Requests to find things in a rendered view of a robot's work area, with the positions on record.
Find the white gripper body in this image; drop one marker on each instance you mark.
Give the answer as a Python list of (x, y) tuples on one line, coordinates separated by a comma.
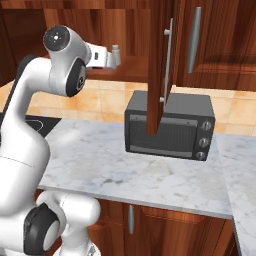
[(110, 61)]

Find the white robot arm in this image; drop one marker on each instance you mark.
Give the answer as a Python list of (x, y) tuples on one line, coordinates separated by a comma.
[(23, 156)]

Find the grey shaker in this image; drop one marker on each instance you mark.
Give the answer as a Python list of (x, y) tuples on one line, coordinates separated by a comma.
[(116, 53)]

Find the open wooden cabinet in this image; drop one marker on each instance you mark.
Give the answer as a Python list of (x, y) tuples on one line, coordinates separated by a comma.
[(130, 36)]

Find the open wooden cabinet door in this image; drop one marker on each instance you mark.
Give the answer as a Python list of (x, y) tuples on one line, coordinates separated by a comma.
[(156, 66)]

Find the closed wooden cabinet door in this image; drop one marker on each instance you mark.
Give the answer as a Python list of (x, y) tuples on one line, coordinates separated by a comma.
[(226, 43)]

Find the black hob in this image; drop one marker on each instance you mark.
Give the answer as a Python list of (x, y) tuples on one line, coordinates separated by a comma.
[(46, 125)]

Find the dark grey toaster oven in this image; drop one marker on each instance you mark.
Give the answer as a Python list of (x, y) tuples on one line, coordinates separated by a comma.
[(166, 133)]

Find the grey oven knob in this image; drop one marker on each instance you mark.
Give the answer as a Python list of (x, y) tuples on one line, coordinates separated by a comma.
[(201, 155), (203, 142), (207, 125)]

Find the wooden base cupboard door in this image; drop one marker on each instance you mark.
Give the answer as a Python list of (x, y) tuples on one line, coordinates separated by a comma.
[(183, 233), (110, 230)]

